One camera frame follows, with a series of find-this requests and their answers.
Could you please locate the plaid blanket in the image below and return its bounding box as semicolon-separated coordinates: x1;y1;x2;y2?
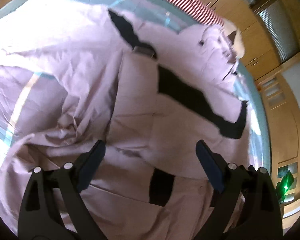
0;0;272;205

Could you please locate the wooden glass-door cabinet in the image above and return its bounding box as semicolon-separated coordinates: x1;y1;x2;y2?
257;74;300;214

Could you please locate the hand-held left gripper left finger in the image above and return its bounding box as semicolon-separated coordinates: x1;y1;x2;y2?
18;139;108;240

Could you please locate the grey window blind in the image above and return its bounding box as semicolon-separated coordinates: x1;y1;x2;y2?
256;0;300;63

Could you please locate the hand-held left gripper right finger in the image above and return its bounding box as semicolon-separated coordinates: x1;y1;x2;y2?
195;140;283;240

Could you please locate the large pink garment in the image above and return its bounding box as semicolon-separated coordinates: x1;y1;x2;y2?
0;0;250;240

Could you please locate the wooden wardrobe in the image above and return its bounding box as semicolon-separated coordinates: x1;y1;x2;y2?
207;0;285;78

